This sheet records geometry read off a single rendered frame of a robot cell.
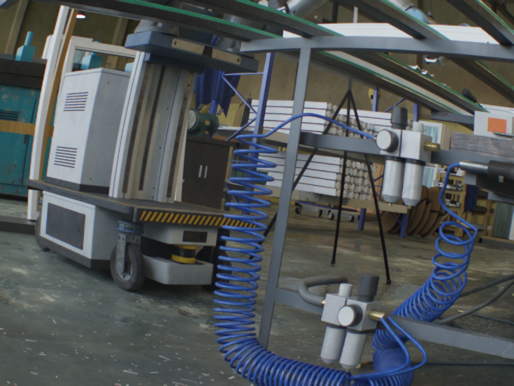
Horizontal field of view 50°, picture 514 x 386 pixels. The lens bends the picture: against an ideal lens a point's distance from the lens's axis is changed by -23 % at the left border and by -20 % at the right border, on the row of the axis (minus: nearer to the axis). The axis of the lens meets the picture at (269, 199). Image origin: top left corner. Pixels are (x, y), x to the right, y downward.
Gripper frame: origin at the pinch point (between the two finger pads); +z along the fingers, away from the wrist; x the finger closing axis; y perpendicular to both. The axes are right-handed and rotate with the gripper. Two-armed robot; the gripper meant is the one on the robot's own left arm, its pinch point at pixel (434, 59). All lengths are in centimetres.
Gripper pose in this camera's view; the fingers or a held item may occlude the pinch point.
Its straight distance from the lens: 202.0
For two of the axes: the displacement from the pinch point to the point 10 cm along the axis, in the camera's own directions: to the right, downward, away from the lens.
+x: -6.9, -1.2, 7.1
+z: -6.5, 5.3, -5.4
